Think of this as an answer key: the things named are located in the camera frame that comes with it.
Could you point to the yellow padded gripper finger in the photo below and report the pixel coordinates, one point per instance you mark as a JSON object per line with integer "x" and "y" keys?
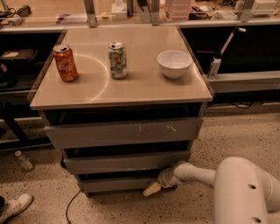
{"x": 154, "y": 187}

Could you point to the grey bottom drawer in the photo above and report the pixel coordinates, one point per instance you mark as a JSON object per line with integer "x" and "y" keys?
{"x": 115, "y": 184}

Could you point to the grey drawer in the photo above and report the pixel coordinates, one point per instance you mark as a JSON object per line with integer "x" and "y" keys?
{"x": 125, "y": 163}
{"x": 115, "y": 184}
{"x": 119, "y": 133}

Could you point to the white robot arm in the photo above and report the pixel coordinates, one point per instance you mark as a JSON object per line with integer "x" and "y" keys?
{"x": 243, "y": 192}

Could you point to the grey middle drawer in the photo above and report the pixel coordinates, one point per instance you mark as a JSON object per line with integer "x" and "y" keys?
{"x": 125, "y": 163}

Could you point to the grey top drawer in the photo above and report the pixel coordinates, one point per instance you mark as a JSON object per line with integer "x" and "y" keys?
{"x": 119, "y": 133}

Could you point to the grey drawer cabinet with top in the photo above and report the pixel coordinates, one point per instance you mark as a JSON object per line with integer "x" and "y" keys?
{"x": 143, "y": 95}

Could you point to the white bowl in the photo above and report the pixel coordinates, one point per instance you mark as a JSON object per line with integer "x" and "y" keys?
{"x": 173, "y": 64}

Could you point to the clear plastic bottle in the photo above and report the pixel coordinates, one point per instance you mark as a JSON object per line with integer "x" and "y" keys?
{"x": 24, "y": 161}

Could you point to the green white soda can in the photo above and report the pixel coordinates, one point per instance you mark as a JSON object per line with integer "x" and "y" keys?
{"x": 117, "y": 59}

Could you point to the white sneaker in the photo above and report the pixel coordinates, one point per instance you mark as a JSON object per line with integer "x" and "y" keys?
{"x": 14, "y": 206}

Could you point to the red cola can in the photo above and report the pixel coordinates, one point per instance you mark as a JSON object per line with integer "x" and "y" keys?
{"x": 65, "y": 64}

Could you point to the pink stacked box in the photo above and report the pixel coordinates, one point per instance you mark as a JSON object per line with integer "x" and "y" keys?
{"x": 176, "y": 10}

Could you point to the white tissue box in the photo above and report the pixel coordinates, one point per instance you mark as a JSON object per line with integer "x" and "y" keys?
{"x": 119, "y": 10}

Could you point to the black case on shelf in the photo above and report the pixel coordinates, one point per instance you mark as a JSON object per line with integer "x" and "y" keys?
{"x": 24, "y": 54}

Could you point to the white box device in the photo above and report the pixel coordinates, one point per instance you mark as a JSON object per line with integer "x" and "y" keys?
{"x": 263, "y": 7}

